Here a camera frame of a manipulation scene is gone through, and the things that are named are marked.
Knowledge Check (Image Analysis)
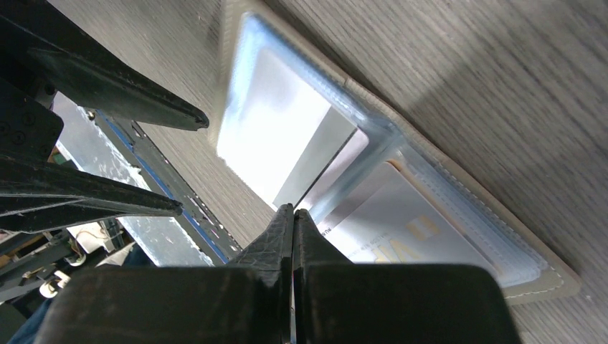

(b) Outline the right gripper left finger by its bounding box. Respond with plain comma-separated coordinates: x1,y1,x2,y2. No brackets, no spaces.
34,204,294,343

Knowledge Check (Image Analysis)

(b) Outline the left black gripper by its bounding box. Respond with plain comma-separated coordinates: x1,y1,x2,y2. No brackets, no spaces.
1,1,209,233

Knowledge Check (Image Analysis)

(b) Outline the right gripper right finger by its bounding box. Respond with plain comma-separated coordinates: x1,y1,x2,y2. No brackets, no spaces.
293,209,521,343

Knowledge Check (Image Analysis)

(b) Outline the silver VIP card back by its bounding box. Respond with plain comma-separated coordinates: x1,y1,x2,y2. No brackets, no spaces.
272,107,356,207

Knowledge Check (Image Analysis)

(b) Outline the silver vip card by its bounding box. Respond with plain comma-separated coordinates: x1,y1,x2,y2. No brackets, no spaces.
272,107,356,207
318,162,502,277

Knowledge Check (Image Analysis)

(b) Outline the clear grey card holder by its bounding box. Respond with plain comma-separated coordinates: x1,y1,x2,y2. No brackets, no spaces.
209,1,581,305

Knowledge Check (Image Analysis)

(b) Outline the silver VIP card front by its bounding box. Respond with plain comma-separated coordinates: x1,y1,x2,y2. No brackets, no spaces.
318,162,502,277

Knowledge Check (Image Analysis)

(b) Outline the aluminium rail frame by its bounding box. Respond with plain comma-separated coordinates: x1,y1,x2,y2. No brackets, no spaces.
52,93,217,267

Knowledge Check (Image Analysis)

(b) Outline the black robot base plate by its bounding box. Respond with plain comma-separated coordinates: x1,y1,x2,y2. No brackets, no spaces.
95,110,242,265

